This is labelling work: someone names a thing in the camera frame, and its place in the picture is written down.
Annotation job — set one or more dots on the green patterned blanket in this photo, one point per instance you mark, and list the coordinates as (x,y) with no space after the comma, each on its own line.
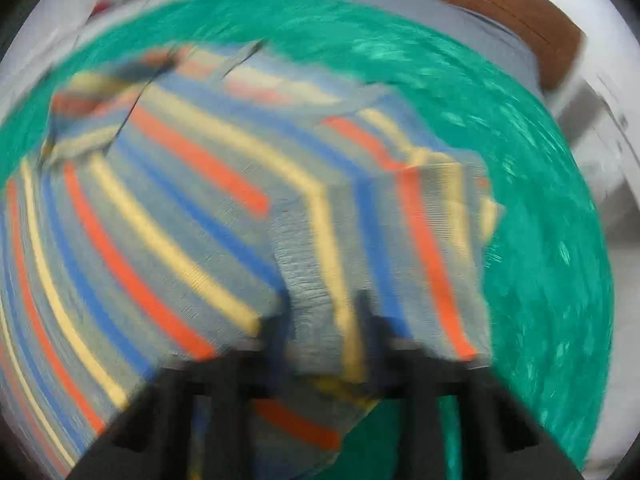
(525,210)

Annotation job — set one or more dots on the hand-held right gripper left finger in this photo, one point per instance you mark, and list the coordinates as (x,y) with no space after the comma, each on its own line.
(278,350)

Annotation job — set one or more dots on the white bedside table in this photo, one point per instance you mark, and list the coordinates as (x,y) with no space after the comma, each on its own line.
(595,125)

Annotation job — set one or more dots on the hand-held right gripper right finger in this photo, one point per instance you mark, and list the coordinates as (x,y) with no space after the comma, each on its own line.
(371,350)

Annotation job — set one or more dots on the striped knit sweater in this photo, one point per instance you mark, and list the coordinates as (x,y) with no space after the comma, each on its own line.
(200,210)

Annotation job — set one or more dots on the brown wooden headboard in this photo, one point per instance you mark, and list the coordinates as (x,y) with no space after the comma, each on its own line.
(525,10)

